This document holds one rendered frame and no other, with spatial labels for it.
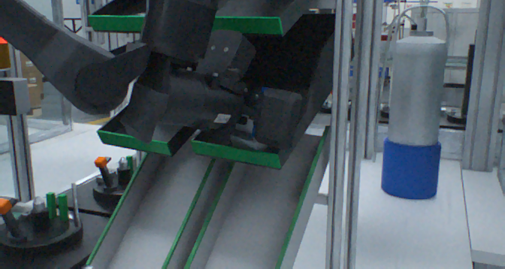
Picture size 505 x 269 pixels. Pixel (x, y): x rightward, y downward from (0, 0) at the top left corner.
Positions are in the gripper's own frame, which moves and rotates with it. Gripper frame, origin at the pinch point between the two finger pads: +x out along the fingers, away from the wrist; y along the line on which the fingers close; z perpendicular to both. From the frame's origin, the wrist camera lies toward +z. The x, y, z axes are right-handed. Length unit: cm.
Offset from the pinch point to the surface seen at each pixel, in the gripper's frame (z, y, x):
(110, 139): -8.9, 19.6, -6.1
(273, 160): -5.4, -4.5, -0.2
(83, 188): -29, 58, 18
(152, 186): -16.8, 21.0, 5.0
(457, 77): 74, 188, 708
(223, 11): 11.6, 8.5, -0.3
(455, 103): 28, 131, 531
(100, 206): -29, 46, 15
